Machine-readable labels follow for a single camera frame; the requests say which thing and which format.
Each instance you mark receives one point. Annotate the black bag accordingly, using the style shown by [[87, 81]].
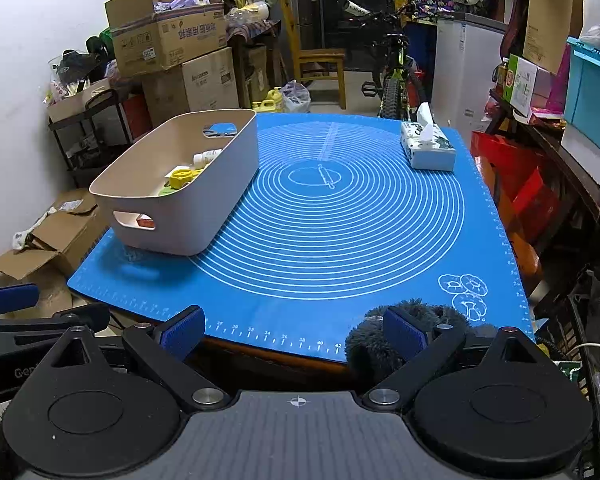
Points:
[[80, 65]]

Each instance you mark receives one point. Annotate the clear plastic bag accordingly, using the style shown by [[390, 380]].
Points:
[[295, 97]]

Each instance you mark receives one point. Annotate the beige plastic storage bin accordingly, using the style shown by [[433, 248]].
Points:
[[180, 215]]

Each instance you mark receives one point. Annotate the white tissue box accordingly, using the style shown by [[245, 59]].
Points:
[[430, 152]]

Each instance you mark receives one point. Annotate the white chest freezer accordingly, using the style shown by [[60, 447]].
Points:
[[467, 70]]

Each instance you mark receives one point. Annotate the yellow plastic reel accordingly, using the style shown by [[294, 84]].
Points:
[[184, 178]]

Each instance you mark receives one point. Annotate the green and white box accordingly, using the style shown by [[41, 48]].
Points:
[[522, 82]]

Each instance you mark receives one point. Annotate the dark fluffy plush object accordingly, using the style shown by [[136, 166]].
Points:
[[365, 345]]

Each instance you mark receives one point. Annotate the green and black bicycle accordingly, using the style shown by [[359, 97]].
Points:
[[395, 95]]

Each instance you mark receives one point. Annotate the black shelf cart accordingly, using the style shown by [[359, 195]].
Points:
[[95, 145]]

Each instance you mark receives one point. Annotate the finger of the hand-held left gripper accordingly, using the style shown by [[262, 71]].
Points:
[[10, 297], [55, 325]]

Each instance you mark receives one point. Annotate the teal storage crate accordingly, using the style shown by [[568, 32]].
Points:
[[592, 85]]

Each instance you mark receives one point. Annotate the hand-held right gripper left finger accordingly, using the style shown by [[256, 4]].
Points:
[[182, 332]]

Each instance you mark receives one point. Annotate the white lidded container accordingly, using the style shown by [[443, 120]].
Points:
[[587, 155]]

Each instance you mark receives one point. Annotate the wooden chair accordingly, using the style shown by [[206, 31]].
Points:
[[320, 60]]

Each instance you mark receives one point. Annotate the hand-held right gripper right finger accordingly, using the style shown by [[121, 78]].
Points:
[[405, 331]]

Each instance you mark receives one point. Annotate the beige basket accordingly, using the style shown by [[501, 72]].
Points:
[[75, 102]]

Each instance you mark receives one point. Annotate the small white tube bottle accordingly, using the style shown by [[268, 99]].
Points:
[[207, 158]]

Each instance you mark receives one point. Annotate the black plastic crate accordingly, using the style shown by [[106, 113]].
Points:
[[595, 320]]

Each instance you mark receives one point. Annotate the open cardboard box with clutter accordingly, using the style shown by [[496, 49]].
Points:
[[170, 35]]

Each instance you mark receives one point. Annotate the dark wooden side table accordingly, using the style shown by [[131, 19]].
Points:
[[575, 195]]

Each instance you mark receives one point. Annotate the brown paper bag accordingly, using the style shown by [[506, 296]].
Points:
[[550, 20]]

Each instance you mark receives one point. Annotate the red gift bags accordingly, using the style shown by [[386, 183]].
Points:
[[515, 180]]

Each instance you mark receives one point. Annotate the torn open cardboard box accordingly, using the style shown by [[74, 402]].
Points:
[[70, 240]]

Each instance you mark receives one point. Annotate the blue silicone baking mat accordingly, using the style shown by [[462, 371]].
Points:
[[330, 260]]

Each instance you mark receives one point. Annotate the tall brown cardboard box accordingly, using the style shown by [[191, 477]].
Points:
[[212, 80]]

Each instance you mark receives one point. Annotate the yellow detergent jug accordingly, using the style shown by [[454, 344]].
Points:
[[269, 102]]

